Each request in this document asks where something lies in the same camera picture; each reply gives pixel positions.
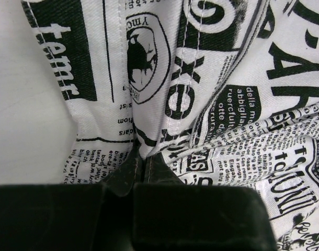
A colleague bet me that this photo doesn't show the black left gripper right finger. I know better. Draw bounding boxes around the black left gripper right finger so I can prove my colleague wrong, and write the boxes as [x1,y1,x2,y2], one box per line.
[133,155,276,250]

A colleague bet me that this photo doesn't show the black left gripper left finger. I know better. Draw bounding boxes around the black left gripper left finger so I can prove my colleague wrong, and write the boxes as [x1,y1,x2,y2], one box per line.
[0,154,142,250]

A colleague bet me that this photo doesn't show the newspaper print trousers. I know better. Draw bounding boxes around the newspaper print trousers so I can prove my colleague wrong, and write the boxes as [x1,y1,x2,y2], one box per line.
[21,1,319,250]

